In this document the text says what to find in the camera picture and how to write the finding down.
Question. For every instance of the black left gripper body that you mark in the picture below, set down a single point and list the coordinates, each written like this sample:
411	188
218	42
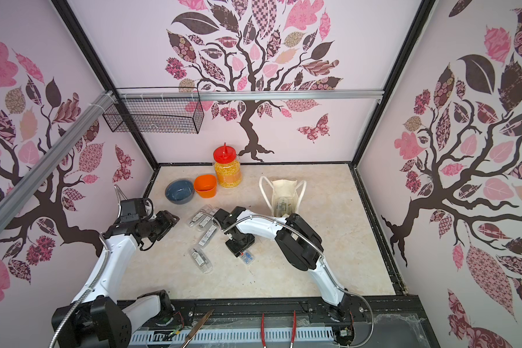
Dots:
159	226

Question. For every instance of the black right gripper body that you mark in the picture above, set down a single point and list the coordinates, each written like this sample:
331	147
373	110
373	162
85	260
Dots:
238	243

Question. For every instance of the blue red compass set case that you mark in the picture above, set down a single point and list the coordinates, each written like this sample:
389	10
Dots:
247	257

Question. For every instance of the green compass set case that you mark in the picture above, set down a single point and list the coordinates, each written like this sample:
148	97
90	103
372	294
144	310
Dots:
284	206

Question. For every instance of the cream canvas tote bag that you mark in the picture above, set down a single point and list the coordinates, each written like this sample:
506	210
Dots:
272	190

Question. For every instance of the blue grey bowl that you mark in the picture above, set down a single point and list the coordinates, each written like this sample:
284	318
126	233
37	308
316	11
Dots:
180	192

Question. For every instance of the orange plastic bowl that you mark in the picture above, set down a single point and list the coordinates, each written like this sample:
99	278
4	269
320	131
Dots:
206	186

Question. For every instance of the red lid yellow candy jar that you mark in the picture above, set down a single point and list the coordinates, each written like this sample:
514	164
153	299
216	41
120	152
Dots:
227	166

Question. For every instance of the brown flat stick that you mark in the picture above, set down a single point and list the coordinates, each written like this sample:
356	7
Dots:
193	332

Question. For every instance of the black wire basket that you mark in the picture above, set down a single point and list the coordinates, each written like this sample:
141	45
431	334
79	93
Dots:
156	112

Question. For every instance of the white slotted cable duct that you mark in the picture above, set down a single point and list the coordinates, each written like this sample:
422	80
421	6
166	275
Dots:
217	337

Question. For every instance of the aluminium rail back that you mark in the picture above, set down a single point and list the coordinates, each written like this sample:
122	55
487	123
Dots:
257	95

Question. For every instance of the aluminium rail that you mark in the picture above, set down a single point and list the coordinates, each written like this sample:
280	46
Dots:
29	184
257	95

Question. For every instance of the aluminium rail left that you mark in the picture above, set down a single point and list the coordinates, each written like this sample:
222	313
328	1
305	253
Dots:
29	184

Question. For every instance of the black left corner post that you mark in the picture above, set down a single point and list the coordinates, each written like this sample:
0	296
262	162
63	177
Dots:
67	15

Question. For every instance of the black corner frame post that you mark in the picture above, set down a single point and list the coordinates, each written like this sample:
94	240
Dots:
412	37

